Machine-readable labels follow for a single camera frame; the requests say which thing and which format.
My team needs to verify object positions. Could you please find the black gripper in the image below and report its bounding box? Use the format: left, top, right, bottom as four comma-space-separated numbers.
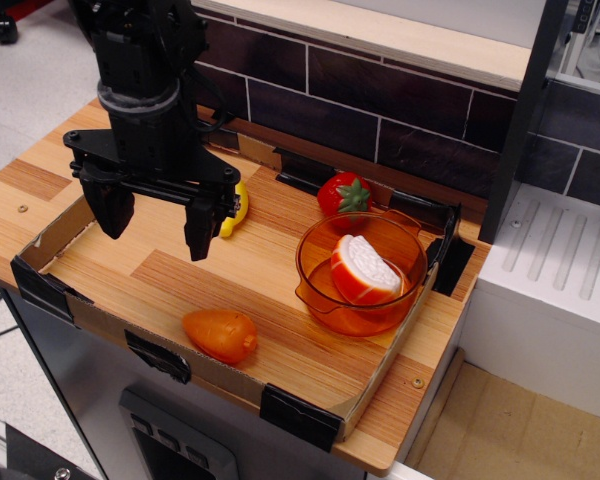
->
63, 93, 241, 261

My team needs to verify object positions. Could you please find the cardboard fence with black tape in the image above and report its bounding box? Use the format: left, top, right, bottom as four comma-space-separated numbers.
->
12, 141, 480, 454

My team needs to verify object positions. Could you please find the yellow toy banana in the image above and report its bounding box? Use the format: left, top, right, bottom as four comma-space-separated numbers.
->
219, 180, 249, 238

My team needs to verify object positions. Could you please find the grey control panel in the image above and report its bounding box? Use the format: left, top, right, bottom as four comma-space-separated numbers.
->
119, 390, 239, 480

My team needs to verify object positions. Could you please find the dark grey vertical post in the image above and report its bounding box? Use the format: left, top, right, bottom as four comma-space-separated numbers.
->
479, 1, 568, 244

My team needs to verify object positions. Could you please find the orange white toy sushi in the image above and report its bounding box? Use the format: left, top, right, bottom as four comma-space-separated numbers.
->
330, 234, 403, 305

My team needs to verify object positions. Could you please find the black caster wheel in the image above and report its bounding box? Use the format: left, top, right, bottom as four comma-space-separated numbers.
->
0, 12, 19, 45

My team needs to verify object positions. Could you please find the red toy strawberry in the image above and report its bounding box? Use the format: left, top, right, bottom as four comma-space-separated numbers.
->
317, 172, 372, 229

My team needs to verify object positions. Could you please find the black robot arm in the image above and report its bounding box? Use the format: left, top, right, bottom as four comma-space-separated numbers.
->
63, 1, 241, 261

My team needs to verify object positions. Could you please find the white ribbed drain board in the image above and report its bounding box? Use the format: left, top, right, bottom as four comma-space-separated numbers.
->
494, 194, 600, 310

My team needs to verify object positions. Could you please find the orange toy carrot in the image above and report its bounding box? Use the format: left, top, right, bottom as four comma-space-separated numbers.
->
182, 309, 258, 364

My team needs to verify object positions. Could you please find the transparent orange plastic pot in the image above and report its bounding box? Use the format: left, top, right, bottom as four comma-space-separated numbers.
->
296, 210, 428, 337

